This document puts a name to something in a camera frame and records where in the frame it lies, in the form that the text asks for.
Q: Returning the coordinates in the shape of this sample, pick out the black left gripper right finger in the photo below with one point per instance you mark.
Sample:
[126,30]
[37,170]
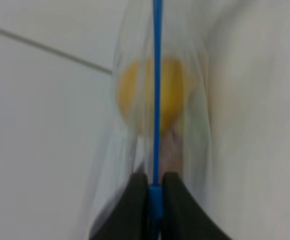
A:
[183,218]

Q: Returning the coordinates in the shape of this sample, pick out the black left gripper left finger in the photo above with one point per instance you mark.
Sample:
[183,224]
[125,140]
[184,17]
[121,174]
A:
[129,219]

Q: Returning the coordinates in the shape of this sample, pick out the blue zipper slider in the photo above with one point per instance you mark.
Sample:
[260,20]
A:
[155,202]

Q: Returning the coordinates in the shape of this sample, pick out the clear plastic zipper bag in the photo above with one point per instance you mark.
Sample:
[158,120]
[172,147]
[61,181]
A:
[153,29]

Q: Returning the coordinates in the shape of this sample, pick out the yellow lemon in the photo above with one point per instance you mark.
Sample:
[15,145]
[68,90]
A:
[135,93]

